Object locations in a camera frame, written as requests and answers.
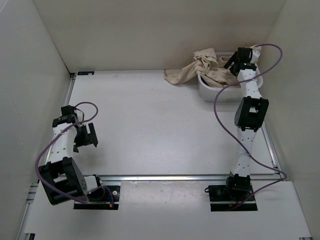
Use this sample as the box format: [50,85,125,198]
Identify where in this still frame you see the beige trousers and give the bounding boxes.
[164,48,238,88]

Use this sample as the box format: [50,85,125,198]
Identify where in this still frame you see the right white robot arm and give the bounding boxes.
[224,47,269,201]

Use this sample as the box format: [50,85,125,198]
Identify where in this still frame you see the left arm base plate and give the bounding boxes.
[73,183,121,211]

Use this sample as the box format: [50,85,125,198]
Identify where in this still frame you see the aluminium frame rail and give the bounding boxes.
[14,72,77,240]
[96,174,282,182]
[250,122,283,180]

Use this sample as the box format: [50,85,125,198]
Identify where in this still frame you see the front aluminium frame rail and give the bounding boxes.
[96,174,282,182]

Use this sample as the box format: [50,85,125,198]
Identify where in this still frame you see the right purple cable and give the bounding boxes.
[213,43,288,209]

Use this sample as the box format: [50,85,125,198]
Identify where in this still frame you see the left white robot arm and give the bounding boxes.
[36,105,105,205]

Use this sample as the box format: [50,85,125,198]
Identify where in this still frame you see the right aluminium frame rail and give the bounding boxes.
[250,122,283,180]

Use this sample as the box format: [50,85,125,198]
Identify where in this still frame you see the white plastic basket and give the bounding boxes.
[197,47,263,102]

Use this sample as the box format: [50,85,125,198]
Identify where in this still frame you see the left aluminium frame rail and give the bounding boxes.
[14,72,77,240]

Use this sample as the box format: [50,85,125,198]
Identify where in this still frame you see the blue corner label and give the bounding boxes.
[77,71,95,76]

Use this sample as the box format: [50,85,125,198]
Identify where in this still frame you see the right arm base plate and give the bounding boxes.
[204,185,258,212]

